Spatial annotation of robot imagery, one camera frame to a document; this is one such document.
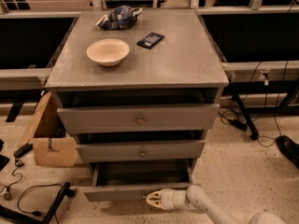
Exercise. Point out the white bowl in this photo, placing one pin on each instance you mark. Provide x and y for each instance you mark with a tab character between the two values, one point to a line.
108	52

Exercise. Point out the grey bottom drawer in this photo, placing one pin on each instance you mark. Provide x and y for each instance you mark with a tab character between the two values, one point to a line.
135	180

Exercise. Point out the black stand leg left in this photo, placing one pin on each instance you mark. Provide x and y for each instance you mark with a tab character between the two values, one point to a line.
19	218

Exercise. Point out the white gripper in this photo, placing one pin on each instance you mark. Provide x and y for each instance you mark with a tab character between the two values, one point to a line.
167	199

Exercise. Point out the grey drawer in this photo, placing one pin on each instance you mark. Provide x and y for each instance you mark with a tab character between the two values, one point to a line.
135	180
138	118
140	151

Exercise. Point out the black power adapter with cable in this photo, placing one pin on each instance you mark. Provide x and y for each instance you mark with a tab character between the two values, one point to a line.
230	115

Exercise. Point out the grey top drawer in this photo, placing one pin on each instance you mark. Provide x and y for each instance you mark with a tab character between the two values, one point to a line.
138	118

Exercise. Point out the blue crumpled chip bag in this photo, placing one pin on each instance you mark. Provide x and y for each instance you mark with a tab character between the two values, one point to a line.
120	18

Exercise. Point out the grey drawer cabinet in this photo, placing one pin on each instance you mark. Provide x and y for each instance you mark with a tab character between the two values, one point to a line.
182	69

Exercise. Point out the grey middle drawer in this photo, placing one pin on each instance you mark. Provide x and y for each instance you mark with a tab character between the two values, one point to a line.
140	151

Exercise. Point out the black table leg right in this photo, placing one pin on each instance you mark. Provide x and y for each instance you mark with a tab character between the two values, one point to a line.
254	133

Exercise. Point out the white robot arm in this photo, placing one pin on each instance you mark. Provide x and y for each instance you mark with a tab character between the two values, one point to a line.
194	199

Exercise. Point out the black shoe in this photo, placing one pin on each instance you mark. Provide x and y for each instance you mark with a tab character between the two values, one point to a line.
289	149

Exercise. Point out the cardboard box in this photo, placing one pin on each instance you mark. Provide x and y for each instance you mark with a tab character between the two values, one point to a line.
52	146

